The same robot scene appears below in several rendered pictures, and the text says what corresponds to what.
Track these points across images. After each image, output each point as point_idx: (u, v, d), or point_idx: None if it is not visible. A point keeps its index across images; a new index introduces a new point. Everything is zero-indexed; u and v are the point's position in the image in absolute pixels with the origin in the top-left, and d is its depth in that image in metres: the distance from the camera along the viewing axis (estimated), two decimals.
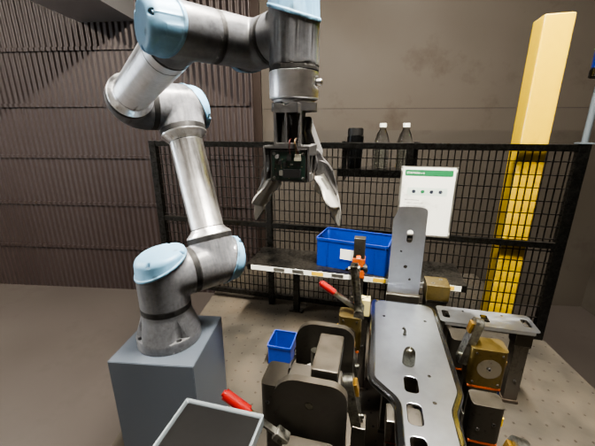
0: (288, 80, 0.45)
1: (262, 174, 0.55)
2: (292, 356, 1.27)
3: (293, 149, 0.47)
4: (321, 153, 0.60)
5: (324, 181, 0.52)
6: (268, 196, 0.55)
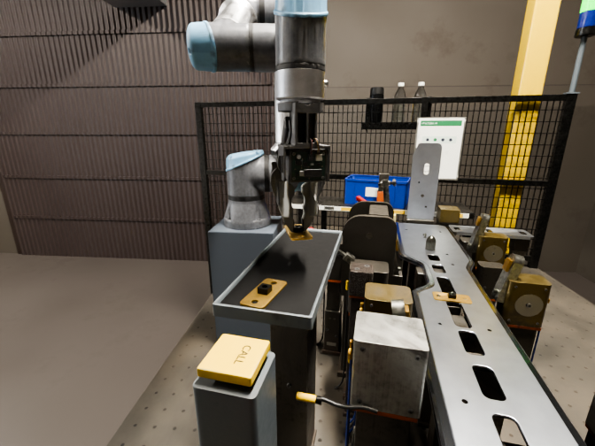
0: (305, 80, 0.45)
1: (273, 188, 0.53)
2: None
3: (309, 149, 0.48)
4: None
5: (314, 188, 0.54)
6: (291, 203, 0.54)
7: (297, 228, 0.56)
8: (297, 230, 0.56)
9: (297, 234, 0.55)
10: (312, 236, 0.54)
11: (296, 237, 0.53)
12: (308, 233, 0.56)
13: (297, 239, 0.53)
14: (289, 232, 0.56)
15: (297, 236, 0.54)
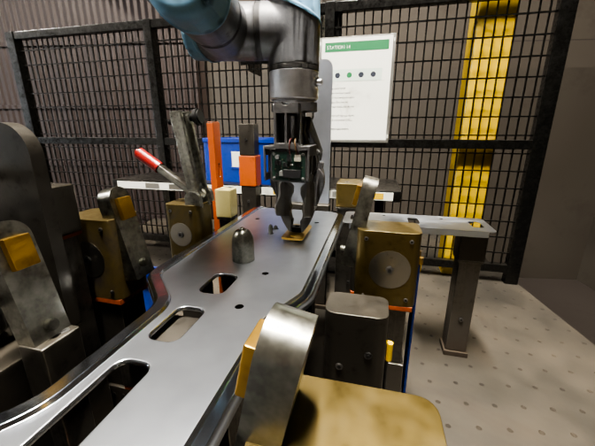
0: (288, 80, 0.44)
1: (273, 187, 0.55)
2: None
3: (293, 149, 0.47)
4: (321, 153, 0.60)
5: (312, 189, 0.53)
6: (289, 203, 0.55)
7: (294, 228, 0.56)
8: (295, 230, 0.56)
9: (290, 234, 0.55)
10: (302, 238, 0.53)
11: (287, 236, 0.54)
12: (304, 234, 0.55)
13: (287, 238, 0.53)
14: (288, 231, 0.57)
15: (290, 236, 0.54)
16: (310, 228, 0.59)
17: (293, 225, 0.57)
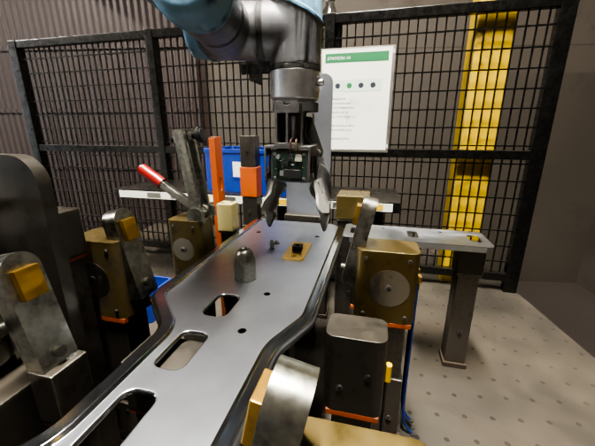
0: (289, 80, 0.44)
1: (266, 180, 0.55)
2: None
3: (294, 149, 0.47)
4: (322, 153, 0.60)
5: (320, 186, 0.53)
6: (276, 200, 0.55)
7: (295, 247, 0.57)
8: (296, 249, 0.57)
9: (291, 253, 0.56)
10: (302, 258, 0.54)
11: (288, 256, 0.55)
12: (305, 253, 0.56)
13: (288, 258, 0.54)
14: (288, 249, 0.58)
15: (291, 256, 0.55)
16: (310, 246, 0.60)
17: (294, 243, 0.58)
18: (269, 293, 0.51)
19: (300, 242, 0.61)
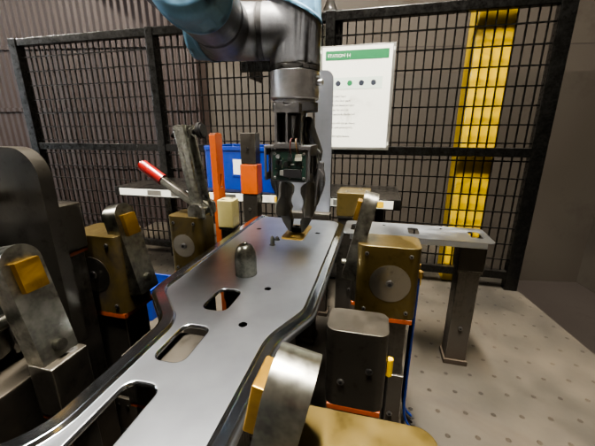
0: (289, 80, 0.45)
1: (273, 187, 0.55)
2: None
3: (294, 149, 0.47)
4: (321, 153, 0.60)
5: (312, 188, 0.53)
6: (289, 203, 0.55)
7: (294, 228, 0.56)
8: (295, 230, 0.56)
9: (290, 234, 0.55)
10: (302, 238, 0.53)
11: (287, 236, 0.54)
12: (304, 234, 0.55)
13: (287, 238, 0.53)
14: (288, 231, 0.57)
15: (290, 236, 0.54)
16: (310, 228, 0.59)
17: (293, 225, 0.57)
18: (270, 288, 0.51)
19: None
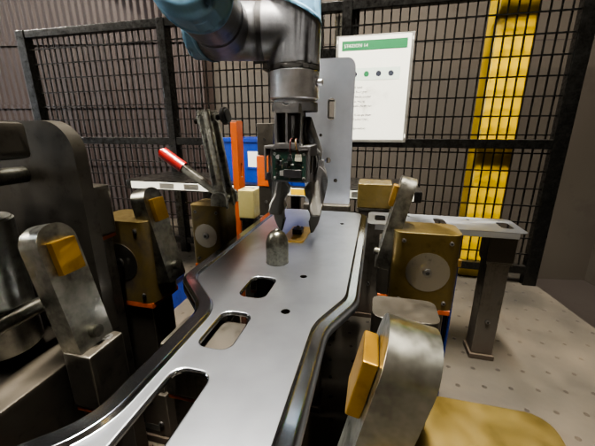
0: (289, 80, 0.44)
1: (269, 184, 0.55)
2: (173, 301, 0.88)
3: (294, 149, 0.47)
4: (321, 153, 0.60)
5: (315, 188, 0.53)
6: (283, 202, 0.55)
7: (295, 230, 0.56)
8: (296, 232, 0.56)
9: (291, 236, 0.55)
10: (303, 241, 0.53)
11: (288, 239, 0.54)
12: (305, 236, 0.55)
13: (288, 241, 0.53)
14: (289, 233, 0.57)
15: (291, 239, 0.55)
16: (311, 230, 0.59)
17: (294, 226, 0.58)
18: None
19: None
